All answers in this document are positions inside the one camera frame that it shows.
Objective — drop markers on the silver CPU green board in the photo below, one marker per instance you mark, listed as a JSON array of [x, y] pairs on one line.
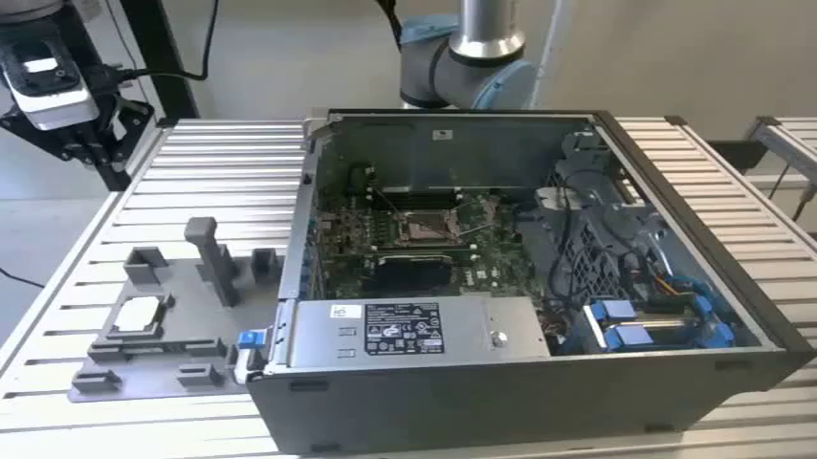
[[135, 313]]

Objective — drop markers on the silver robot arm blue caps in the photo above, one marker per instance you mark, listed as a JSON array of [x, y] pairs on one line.
[[485, 28]]

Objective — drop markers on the black RAM slot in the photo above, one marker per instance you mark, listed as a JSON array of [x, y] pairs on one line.
[[420, 247], [415, 199], [462, 260], [415, 191]]

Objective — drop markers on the CPU socket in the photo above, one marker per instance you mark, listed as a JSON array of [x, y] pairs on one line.
[[425, 228]]

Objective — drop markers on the grey parts rack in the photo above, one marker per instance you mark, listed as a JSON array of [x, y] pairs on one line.
[[184, 334]]

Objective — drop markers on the blue case latch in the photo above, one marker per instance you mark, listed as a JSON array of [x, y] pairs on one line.
[[248, 339]]

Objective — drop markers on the silver power supply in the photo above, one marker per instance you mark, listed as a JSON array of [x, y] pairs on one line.
[[319, 334]]

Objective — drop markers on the black heat sink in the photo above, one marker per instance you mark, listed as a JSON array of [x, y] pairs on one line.
[[411, 275]]

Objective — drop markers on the green motherboard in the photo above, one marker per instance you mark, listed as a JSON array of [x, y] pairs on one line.
[[498, 268]]

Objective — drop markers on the grey metal disk bay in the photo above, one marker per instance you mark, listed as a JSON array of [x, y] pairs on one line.
[[593, 248]]

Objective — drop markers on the black open PC case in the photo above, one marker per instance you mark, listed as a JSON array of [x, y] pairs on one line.
[[485, 411]]

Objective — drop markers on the blue disk carrier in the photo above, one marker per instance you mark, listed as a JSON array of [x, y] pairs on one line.
[[614, 309], [631, 338]]

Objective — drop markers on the metal slat side table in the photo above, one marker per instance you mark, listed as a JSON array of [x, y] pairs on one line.
[[797, 134]]

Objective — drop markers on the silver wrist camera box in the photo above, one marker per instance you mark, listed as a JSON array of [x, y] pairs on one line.
[[51, 102]]

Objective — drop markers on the black frame post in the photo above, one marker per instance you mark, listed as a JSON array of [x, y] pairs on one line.
[[168, 57]]

